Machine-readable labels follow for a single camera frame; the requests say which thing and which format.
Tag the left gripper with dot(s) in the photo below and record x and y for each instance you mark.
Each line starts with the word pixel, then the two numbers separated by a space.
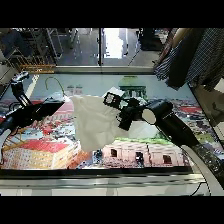
pixel 45 109

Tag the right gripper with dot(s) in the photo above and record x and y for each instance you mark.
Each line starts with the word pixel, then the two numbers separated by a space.
pixel 128 115

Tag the white long-sleeved shirt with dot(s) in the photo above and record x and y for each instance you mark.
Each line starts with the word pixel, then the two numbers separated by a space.
pixel 95 123

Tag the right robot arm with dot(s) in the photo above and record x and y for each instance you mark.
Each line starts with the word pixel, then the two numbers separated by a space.
pixel 173 125

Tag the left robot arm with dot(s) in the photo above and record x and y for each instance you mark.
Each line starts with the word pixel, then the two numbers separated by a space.
pixel 13 121

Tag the striped shirt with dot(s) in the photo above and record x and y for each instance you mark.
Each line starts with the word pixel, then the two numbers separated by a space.
pixel 165 68

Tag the black garment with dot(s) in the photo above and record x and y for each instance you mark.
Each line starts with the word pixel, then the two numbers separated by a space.
pixel 182 61

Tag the checked shirt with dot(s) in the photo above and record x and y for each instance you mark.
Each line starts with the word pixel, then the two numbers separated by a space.
pixel 207 56

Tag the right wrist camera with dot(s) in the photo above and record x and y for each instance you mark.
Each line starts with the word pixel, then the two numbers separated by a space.
pixel 112 99

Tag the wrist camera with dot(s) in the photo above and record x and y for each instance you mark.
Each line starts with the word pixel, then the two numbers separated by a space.
pixel 19 87
pixel 112 99

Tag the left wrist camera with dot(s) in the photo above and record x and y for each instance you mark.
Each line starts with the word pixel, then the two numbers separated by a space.
pixel 19 87

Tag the silver frame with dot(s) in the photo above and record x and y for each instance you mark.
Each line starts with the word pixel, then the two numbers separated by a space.
pixel 100 182

